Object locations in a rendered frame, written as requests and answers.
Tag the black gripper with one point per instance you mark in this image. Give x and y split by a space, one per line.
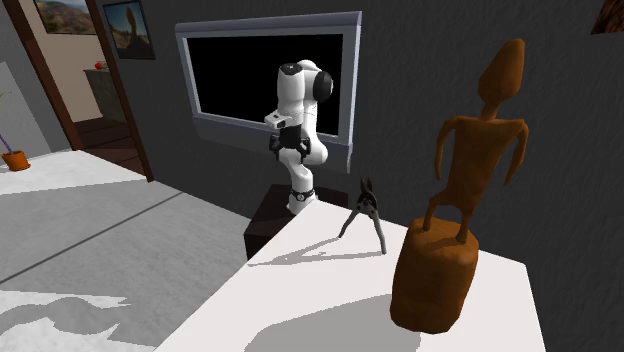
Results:
291 136

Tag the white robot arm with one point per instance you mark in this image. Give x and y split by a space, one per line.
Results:
290 92

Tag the dark robot stand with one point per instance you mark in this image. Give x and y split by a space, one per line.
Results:
273 214

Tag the grey pliers with black head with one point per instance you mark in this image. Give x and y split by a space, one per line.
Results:
365 204

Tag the brown wooden human figure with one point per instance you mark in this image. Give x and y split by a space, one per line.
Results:
475 156

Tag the grey cabinet with red thing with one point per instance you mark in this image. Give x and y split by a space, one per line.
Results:
107 95

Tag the orange pot with plant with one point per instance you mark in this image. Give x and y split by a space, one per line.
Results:
15 160

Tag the grey framed black wall screen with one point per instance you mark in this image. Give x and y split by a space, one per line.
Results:
244 78

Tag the dark framed rock wall picture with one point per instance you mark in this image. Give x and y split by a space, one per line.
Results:
129 31

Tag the brown door frame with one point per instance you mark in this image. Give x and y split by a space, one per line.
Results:
51 92

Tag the landscape wall picture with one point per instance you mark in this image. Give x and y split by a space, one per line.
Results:
66 17

